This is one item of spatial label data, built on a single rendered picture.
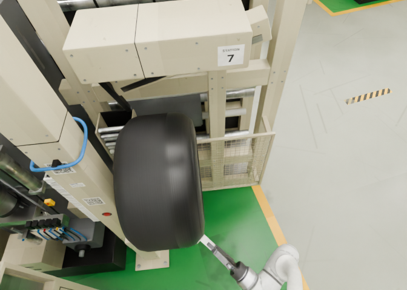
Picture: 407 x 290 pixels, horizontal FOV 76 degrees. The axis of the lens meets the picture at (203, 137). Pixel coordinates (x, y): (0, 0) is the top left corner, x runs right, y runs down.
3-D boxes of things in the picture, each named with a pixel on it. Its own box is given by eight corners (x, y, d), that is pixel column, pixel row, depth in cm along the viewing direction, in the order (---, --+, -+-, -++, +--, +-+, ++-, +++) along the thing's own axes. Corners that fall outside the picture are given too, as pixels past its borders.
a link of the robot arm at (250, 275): (243, 286, 119) (233, 276, 120) (255, 270, 120) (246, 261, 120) (246, 295, 110) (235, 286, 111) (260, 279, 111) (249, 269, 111)
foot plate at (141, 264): (135, 270, 206) (134, 270, 204) (137, 236, 222) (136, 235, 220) (169, 267, 206) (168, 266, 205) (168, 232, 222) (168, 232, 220)
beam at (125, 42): (80, 86, 93) (60, 50, 81) (91, 44, 108) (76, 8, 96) (249, 69, 94) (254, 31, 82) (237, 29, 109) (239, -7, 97)
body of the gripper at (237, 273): (237, 284, 111) (221, 269, 111) (234, 276, 119) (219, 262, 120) (248, 270, 111) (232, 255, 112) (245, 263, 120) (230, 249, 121)
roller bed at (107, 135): (113, 162, 160) (94, 133, 136) (115, 142, 169) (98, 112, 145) (145, 158, 161) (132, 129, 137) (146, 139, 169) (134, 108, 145)
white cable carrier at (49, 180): (93, 221, 134) (42, 180, 95) (94, 212, 137) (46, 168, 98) (102, 220, 134) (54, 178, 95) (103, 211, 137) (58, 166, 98)
